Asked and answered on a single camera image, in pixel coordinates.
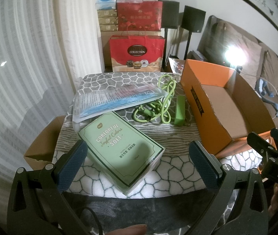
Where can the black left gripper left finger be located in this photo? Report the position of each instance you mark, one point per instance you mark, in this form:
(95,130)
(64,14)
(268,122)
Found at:
(36,202)

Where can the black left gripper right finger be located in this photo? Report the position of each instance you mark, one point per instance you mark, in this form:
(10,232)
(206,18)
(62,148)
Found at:
(239,204)

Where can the green tissue pack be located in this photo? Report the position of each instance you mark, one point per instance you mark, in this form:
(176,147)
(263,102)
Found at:
(122,152)

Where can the clear bag of blue masks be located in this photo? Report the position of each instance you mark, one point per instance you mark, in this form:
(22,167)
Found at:
(89,105)

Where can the person's hand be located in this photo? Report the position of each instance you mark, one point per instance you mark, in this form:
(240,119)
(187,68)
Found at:
(139,229)

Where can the brown cardboard box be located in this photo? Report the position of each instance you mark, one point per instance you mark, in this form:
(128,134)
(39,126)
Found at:
(41,151)

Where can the orange cardboard box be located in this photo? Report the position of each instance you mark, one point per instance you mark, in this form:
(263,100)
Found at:
(225,107)

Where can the brown sofa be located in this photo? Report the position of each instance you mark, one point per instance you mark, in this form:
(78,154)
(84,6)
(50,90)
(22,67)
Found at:
(261,72)

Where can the green power bank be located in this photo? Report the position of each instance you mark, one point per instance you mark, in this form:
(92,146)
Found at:
(180,111)

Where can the bright lamp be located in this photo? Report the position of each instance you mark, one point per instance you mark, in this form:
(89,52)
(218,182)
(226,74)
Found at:
(235,56)

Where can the grey patterned blanket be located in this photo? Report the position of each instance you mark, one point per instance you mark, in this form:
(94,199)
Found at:
(174,174)

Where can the open box of clutter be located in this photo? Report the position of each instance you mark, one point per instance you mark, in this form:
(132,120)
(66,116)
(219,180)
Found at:
(175,65)

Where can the black speaker on stand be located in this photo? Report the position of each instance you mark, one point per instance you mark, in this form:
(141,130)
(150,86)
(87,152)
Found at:
(192,21)

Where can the white curtain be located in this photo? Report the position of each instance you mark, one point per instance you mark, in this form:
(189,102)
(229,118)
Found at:
(46,48)

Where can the red collection gift bag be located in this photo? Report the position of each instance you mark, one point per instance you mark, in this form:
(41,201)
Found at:
(136,53)

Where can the red floral gift box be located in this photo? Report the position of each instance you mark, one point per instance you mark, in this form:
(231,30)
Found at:
(145,16)

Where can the stack of gold boxes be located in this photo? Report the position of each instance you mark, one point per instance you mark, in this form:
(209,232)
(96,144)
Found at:
(108,20)

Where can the blue tissue pack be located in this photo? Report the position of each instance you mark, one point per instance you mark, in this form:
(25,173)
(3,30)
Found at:
(105,4)

